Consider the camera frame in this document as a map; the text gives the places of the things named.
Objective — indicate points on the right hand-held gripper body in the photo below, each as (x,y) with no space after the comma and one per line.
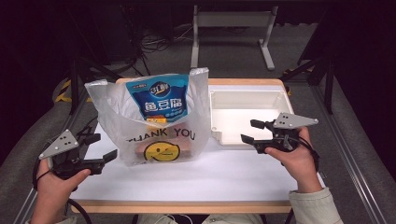
(292,120)

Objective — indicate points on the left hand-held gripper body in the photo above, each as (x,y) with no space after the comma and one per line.
(60,144)

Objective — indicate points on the white plastic tray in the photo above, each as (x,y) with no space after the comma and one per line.
(236,118)

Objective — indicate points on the clear smiley print plastic bag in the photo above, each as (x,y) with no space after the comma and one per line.
(118,124)

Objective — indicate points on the blue snack pouch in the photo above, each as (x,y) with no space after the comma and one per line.
(158,105)

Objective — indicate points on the person's left hand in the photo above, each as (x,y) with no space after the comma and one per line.
(56,189)

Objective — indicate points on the person's right hand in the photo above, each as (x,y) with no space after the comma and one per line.
(302,168)

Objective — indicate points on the yellow black striped tape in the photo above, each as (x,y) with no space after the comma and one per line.
(63,90)

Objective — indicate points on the person's pale jacket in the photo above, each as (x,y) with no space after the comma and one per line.
(224,220)

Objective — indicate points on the grey metal frame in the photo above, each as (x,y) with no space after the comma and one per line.
(233,19)

